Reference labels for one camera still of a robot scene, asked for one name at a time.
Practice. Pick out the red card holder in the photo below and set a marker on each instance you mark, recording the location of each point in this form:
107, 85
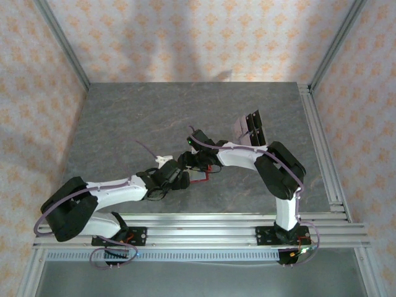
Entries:
198, 177

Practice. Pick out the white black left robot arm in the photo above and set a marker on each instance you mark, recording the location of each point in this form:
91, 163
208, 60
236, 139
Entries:
117, 191

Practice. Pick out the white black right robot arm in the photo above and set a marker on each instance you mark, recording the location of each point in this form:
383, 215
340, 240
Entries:
238, 157

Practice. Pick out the grey metal sheet panel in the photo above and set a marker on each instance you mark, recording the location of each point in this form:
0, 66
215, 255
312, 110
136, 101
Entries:
201, 281

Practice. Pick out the black controller board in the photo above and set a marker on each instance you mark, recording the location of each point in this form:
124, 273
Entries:
286, 258

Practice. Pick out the narrow aluminium extrusion rail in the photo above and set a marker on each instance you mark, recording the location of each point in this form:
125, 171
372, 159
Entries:
201, 218

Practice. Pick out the wide aluminium extrusion rail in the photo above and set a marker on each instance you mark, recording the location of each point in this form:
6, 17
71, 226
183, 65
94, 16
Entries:
201, 236

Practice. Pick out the aluminium table side rail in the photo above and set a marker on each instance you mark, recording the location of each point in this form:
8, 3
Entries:
325, 154

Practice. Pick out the aluminium frame leg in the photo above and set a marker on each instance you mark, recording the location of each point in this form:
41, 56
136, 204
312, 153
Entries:
31, 275
368, 275

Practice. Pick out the aluminium frame post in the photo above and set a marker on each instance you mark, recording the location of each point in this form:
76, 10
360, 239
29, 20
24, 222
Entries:
336, 43
63, 43

